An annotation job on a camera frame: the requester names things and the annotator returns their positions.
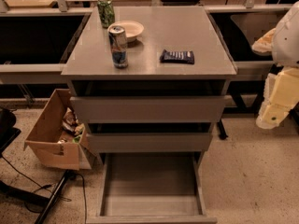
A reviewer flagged black chair base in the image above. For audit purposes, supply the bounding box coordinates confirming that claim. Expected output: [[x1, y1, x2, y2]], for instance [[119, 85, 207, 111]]
[[0, 107, 21, 155]]

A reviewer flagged black stand leg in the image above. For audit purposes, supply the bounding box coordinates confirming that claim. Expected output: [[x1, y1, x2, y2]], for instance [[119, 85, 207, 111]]
[[35, 170, 75, 224]]

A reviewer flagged right grey desk frame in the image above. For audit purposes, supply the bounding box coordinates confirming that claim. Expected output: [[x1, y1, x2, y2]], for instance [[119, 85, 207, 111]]
[[206, 5, 292, 80]]

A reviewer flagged left grey desk frame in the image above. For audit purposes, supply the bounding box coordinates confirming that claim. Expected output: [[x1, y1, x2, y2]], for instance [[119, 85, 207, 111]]
[[0, 7, 93, 84]]

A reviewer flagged grey desk frame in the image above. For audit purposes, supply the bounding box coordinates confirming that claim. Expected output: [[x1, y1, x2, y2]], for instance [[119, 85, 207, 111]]
[[206, 5, 292, 80], [0, 7, 93, 84]]

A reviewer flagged grey top drawer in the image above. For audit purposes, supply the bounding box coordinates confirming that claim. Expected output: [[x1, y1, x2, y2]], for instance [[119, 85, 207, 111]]
[[70, 96, 224, 123]]

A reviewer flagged black floor cable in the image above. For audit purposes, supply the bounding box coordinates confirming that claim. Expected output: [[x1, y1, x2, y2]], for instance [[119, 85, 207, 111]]
[[0, 154, 88, 224]]

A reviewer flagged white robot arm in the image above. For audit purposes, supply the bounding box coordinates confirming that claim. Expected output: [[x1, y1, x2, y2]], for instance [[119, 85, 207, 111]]
[[251, 2, 299, 129]]

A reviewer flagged grey drawer cabinet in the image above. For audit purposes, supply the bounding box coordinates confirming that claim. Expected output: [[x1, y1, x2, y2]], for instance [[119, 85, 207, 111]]
[[61, 5, 238, 173]]

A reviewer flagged white paper bowl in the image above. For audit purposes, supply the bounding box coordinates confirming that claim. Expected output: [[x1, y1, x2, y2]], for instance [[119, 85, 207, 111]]
[[112, 21, 144, 43]]

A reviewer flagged dark blue snack packet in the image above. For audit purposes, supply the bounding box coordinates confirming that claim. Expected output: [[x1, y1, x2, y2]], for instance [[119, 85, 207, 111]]
[[160, 49, 194, 64]]

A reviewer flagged grey bottom drawer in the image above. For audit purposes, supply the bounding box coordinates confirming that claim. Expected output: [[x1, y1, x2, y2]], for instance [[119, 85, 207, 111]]
[[87, 153, 217, 224]]

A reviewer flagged green soda can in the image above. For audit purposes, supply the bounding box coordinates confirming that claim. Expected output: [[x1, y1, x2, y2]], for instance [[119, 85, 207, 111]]
[[97, 0, 115, 28]]

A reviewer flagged grey middle drawer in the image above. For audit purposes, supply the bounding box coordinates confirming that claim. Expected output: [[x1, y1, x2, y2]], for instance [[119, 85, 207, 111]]
[[87, 133, 212, 153]]

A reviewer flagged silver blue energy drink can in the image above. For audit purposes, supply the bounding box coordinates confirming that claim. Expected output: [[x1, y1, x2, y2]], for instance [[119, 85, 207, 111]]
[[108, 25, 128, 68]]

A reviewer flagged grey drawer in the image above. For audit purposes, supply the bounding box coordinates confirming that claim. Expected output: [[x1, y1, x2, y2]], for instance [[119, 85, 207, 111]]
[[87, 153, 217, 224], [70, 96, 224, 123], [87, 133, 212, 153]]

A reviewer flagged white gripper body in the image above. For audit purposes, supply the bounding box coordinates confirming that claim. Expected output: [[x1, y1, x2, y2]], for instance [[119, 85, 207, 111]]
[[256, 67, 299, 129]]

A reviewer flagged cardboard box with trash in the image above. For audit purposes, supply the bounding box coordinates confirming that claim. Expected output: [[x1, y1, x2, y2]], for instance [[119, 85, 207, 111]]
[[24, 89, 95, 170]]

